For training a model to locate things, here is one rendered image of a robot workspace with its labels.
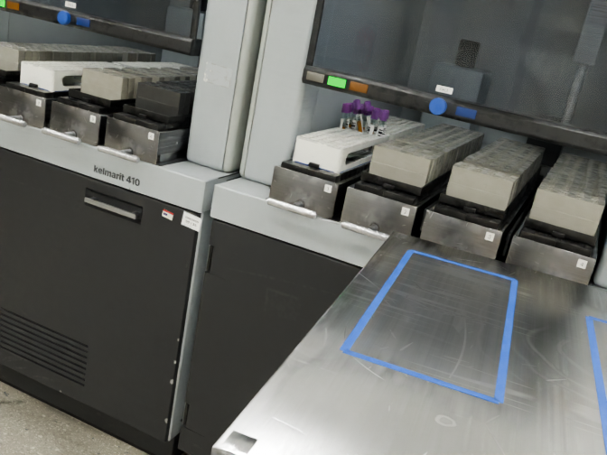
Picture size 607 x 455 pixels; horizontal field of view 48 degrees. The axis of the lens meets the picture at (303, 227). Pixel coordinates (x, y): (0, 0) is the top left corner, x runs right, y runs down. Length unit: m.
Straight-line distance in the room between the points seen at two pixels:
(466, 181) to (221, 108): 0.53
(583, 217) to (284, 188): 0.54
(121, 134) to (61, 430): 0.78
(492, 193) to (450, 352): 0.63
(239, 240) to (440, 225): 0.41
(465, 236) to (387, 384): 0.66
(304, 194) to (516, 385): 0.74
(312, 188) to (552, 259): 0.44
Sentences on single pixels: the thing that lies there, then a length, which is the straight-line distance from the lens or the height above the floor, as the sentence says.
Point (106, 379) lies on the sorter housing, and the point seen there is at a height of 0.19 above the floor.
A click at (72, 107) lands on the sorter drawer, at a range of 1.59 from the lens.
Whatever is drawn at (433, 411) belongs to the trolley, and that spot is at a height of 0.82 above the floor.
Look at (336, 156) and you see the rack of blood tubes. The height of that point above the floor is 0.85.
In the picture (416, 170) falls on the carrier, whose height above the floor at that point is 0.86.
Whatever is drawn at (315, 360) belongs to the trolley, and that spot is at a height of 0.82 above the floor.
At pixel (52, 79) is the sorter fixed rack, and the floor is 0.84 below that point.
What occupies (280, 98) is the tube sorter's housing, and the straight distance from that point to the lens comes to 1.41.
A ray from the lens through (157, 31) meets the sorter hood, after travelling 1.53.
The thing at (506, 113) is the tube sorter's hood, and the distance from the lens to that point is 1.25.
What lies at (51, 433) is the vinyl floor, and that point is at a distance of 1.88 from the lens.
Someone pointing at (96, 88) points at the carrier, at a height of 0.84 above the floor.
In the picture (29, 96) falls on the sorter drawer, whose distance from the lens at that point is 1.68.
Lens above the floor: 1.11
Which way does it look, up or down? 18 degrees down
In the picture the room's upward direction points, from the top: 11 degrees clockwise
